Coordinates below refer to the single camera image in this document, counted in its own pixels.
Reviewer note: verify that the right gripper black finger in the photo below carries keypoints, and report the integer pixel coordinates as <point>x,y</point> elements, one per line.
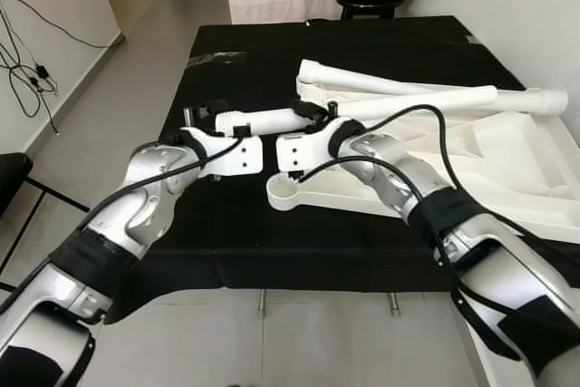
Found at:
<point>310,111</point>

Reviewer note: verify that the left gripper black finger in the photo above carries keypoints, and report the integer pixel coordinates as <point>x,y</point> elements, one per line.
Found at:
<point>215,106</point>

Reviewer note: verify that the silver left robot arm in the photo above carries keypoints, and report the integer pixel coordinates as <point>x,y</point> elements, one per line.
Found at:
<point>145,197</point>

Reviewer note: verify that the clear tape strip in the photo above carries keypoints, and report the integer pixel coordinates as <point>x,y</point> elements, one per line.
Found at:
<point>217,59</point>

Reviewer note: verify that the black tablecloth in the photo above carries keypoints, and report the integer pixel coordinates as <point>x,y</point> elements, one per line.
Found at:
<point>272,52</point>

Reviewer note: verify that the black power adapter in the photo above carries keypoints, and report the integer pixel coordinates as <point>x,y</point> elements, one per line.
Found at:
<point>42,72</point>

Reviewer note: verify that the grey tape piece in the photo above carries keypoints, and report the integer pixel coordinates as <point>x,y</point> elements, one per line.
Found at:
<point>473,40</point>

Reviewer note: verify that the white plastic table top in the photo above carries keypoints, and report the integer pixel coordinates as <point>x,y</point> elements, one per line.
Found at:
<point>507,160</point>

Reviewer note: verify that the black chair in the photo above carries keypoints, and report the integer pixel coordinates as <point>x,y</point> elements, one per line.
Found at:
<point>11,174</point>

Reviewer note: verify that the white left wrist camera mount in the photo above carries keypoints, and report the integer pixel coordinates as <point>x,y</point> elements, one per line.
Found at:
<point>237,153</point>

